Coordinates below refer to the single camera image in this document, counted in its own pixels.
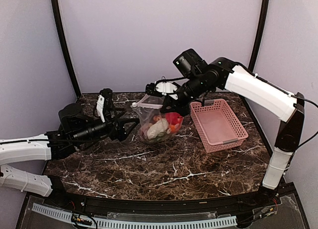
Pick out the white slotted cable duct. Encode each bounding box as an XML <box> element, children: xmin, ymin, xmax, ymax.
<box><xmin>32</xmin><ymin>203</ymin><xmax>237</xmax><ymax>229</ymax></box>

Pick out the orange fruit toy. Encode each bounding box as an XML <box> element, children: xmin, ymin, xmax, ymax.
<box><xmin>167</xmin><ymin>124</ymin><xmax>181</xmax><ymax>134</ymax></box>

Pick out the left black frame post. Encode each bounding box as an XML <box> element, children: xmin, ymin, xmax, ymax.
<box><xmin>51</xmin><ymin>0</ymin><xmax>81</xmax><ymax>99</ymax></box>

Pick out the pink plastic basket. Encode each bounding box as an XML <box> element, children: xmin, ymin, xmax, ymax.
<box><xmin>190</xmin><ymin>99</ymin><xmax>248</xmax><ymax>153</ymax></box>

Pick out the yellow peach toy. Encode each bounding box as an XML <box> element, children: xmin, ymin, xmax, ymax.
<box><xmin>153</xmin><ymin>115</ymin><xmax>161</xmax><ymax>123</ymax></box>

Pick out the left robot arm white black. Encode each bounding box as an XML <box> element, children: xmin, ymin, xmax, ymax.
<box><xmin>0</xmin><ymin>103</ymin><xmax>140</xmax><ymax>207</ymax></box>

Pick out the clear zip top bag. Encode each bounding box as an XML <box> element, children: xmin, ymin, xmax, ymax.
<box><xmin>131</xmin><ymin>94</ymin><xmax>184</xmax><ymax>144</ymax></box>

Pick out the right black frame post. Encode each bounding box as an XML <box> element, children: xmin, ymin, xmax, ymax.
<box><xmin>248</xmin><ymin>0</ymin><xmax>269</xmax><ymax>71</ymax></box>

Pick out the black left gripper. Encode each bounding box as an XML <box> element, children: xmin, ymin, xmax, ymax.
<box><xmin>73</xmin><ymin>106</ymin><xmax>140</xmax><ymax>146</ymax></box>

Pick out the red round fruit toy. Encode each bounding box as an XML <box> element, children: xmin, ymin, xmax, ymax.
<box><xmin>138</xmin><ymin>129</ymin><xmax>148</xmax><ymax>142</ymax></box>

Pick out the wrinkled white radish toy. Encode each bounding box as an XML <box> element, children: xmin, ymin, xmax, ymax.
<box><xmin>147</xmin><ymin>118</ymin><xmax>169</xmax><ymax>140</ymax></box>

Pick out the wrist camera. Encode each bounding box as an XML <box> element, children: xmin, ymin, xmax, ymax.
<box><xmin>95</xmin><ymin>88</ymin><xmax>113</xmax><ymax>123</ymax></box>
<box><xmin>146</xmin><ymin>81</ymin><xmax>179</xmax><ymax>99</ymax></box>

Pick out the black frame post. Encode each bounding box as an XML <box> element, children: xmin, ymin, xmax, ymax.
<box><xmin>248</xmin><ymin>0</ymin><xmax>269</xmax><ymax>71</ymax></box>
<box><xmin>51</xmin><ymin>0</ymin><xmax>81</xmax><ymax>99</ymax></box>

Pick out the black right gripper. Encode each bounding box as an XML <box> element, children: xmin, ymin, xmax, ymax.
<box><xmin>159</xmin><ymin>72</ymin><xmax>213</xmax><ymax>116</ymax></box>

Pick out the red tomato toy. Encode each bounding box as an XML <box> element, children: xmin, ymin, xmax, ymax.
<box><xmin>165</xmin><ymin>112</ymin><xmax>183</xmax><ymax>125</ymax></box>

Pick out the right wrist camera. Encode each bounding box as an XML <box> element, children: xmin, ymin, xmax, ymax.
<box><xmin>146</xmin><ymin>81</ymin><xmax>179</xmax><ymax>99</ymax></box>

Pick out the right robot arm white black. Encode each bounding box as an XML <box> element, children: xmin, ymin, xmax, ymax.
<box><xmin>155</xmin><ymin>49</ymin><xmax>305</xmax><ymax>206</ymax></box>

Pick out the black front rail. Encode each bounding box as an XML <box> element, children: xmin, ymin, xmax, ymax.
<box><xmin>50</xmin><ymin>192</ymin><xmax>259</xmax><ymax>215</ymax></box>

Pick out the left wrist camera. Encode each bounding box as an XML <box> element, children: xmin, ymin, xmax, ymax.
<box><xmin>95</xmin><ymin>88</ymin><xmax>113</xmax><ymax>123</ymax></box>

